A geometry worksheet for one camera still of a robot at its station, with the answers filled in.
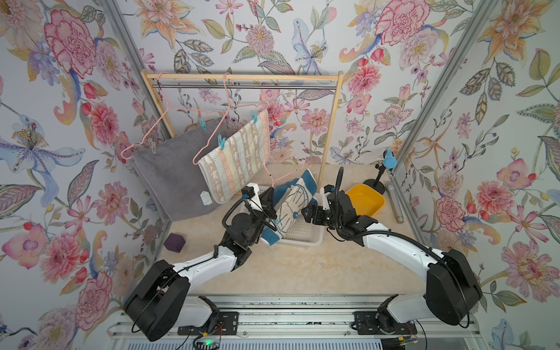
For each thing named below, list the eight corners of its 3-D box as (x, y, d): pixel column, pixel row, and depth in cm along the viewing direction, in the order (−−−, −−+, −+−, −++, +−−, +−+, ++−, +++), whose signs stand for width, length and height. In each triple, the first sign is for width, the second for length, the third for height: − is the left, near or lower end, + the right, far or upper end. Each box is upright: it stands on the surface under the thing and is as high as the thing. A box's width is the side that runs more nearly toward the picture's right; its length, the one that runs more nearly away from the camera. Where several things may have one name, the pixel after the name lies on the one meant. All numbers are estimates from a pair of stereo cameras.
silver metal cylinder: (396, 223, 102) (399, 220, 100) (386, 187, 116) (388, 184, 113) (401, 224, 102) (404, 220, 100) (391, 188, 116) (393, 184, 113)
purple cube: (166, 249, 93) (161, 244, 89) (174, 237, 96) (169, 232, 93) (179, 253, 92) (174, 248, 88) (186, 240, 96) (182, 235, 92)
